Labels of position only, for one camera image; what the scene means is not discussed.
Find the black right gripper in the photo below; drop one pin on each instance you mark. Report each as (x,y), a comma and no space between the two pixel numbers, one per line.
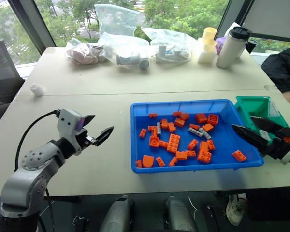
(284,139)

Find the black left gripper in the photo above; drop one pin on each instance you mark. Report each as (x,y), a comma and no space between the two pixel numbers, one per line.
(85,139)

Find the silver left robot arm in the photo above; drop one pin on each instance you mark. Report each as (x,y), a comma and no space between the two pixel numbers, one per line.
(36,169)

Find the green plastic bin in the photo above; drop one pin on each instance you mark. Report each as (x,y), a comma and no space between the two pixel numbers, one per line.
(253,106)

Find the small orange building block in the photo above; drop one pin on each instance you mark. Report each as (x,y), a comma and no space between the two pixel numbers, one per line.
(184,116)
(179,122)
(192,144)
(181,155)
(142,133)
(160,161)
(208,127)
(152,128)
(211,145)
(163,144)
(139,164)
(152,115)
(177,113)
(190,153)
(239,156)
(164,123)
(173,161)
(194,126)
(204,146)
(171,127)

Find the blue plastic tray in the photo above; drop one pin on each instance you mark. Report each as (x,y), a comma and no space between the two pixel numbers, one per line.
(222,142)

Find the square orange building block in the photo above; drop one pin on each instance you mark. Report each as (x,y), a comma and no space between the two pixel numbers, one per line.
(154,142)
(201,118)
(213,119)

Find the rounded orange building block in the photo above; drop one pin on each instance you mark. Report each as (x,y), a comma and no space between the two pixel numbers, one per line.
(148,161)

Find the person in black jacket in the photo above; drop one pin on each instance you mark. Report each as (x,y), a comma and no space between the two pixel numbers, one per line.
(282,70)

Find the plastic bag with pink items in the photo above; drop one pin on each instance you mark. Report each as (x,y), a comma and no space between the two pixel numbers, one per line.
(83,54)

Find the plastic bag with grey item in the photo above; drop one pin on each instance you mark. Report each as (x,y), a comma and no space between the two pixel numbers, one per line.
(125,52)

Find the white sneaker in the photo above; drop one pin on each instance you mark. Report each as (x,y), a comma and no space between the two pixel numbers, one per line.
(234,210)

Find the small black container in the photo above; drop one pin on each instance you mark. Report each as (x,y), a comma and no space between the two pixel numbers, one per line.
(252,46)

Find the white tumbler with black lid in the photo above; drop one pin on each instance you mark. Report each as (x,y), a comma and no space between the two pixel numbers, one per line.
(228,50)

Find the grey rounded shape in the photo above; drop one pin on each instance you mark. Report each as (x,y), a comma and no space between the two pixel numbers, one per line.
(117,215)
(180,215)

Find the purple packet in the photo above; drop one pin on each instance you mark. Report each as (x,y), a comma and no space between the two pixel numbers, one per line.
(220,44)

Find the black office chair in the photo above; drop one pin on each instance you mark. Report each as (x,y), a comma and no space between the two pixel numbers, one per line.
(2,89)

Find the white power strip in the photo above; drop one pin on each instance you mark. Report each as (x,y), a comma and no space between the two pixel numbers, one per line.
(171,54)

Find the pale yellow cup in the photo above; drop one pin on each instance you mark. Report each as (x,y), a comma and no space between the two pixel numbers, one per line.
(209,35)

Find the empty clear plastic bag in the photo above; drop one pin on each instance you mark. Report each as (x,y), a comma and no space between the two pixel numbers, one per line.
(116,19)

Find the plastic bag with power strip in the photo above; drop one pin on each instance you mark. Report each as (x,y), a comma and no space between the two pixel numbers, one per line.
(174,38)

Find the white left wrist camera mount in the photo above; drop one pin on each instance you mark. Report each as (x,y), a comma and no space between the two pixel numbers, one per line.
(68,125)

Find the grey board with black frame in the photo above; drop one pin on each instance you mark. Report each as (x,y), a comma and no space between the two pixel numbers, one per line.
(273,17)

